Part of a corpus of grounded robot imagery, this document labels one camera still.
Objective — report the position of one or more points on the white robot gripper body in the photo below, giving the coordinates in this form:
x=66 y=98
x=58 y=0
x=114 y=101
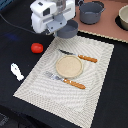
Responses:
x=51 y=15

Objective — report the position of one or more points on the grey frying pan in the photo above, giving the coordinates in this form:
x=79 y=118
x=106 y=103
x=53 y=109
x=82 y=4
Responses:
x=69 y=30

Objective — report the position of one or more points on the pink stove board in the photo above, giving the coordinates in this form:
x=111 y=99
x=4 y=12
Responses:
x=106 y=26

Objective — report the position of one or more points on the grey cooking pot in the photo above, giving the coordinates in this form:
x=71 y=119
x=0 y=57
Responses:
x=90 y=12

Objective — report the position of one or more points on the round beige plate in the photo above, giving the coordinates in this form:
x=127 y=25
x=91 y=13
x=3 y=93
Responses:
x=69 y=66

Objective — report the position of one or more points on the beige bowl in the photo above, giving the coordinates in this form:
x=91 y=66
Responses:
x=123 y=14

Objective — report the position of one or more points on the woven beige placemat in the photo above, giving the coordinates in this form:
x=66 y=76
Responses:
x=68 y=102

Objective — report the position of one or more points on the knife with wooden handle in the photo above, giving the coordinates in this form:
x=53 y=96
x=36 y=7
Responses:
x=80 y=56

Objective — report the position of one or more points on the fork with wooden handle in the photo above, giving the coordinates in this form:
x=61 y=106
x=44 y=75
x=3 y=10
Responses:
x=55 y=77

